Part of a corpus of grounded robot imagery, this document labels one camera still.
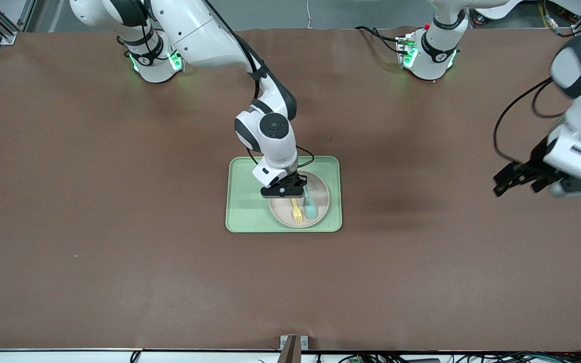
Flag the beige round plate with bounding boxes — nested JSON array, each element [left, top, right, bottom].
[[268, 170, 331, 229]]

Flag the teal plastic spoon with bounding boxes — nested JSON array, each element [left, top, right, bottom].
[[304, 186, 318, 220]]

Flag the light green rectangular tray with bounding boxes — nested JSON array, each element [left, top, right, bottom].
[[225, 156, 343, 233]]

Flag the brown table cover mat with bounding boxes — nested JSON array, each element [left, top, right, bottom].
[[0, 26, 581, 352]]

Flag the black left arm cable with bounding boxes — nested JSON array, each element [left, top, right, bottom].
[[493, 77, 573, 164]]

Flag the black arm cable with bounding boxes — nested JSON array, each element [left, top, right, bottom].
[[493, 77, 573, 164], [203, 0, 316, 168]]

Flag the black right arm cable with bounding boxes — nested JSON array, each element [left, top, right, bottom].
[[203, 0, 316, 168]]

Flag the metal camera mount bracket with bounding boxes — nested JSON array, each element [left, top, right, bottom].
[[279, 334, 310, 363]]

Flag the black base cable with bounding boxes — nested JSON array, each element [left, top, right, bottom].
[[141, 14, 160, 57], [355, 25, 405, 55]]

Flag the tangled black cables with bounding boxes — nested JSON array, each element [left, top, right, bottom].
[[129, 350, 581, 363]]

